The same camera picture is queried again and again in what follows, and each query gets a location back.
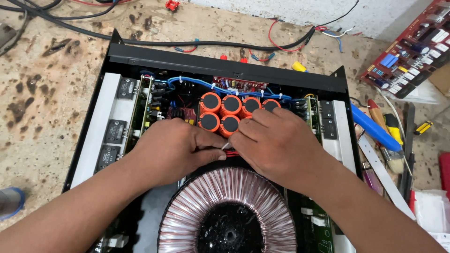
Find grey metal object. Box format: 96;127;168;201
0;22;22;57

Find white and blue wires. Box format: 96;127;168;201
316;26;363;53

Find purple lighter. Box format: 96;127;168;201
362;167;384;196

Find short white heat sink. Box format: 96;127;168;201
316;100;358;176

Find black power transistor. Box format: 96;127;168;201
116;77;138;100
318;101;335;120
94;144;121;173
321;119;338;140
104;119;127;145

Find copper toroidal transformer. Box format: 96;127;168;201
157;167;298;253

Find black metal amplifier chassis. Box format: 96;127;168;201
63;29;364;253

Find red wire with blue terminals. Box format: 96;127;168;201
249;49;276;63
174;37;200;53

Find long white heat sink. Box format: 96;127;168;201
70;72;142;190

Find blue handled tool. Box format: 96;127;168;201
350;102;402;153

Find wooden handled paintbrush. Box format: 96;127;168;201
367;99;405;175

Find red board with black heat sink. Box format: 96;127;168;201
167;107;198;124

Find flat metal strip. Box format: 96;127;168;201
356;134;416;220

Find blue wire harness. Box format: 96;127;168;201
167;75;307;104

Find small yellow screwdriver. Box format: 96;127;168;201
413;120;434;136

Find grey object with blue rim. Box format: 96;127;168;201
0;186;26;221

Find large red circuit board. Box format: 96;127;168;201
359;0;450;100

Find small red circuit board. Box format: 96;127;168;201
212;76;270;93

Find cluster of orange capacitors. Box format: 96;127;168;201
197;91;282;138

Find red plastic object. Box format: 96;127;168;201
438;151;450;201

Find thin black wire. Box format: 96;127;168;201
316;0;360;27

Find thick black cable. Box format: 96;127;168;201
0;0;317;52

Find person's right hand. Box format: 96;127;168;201
229;107;336;191

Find person's left hand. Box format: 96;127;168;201
135;118;228;187

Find black metal file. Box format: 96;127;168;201
399;102;416;201

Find long red wire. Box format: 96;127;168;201
268;19;328;53

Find yellow and black screwdriver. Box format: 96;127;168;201
383;113;404;146

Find green amplifier circuit board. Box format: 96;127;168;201
304;96;323;143
123;75;156;156

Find green board with white relays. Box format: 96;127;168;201
286;190;335;253

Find white plastic bag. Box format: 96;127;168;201
409;189;450;244

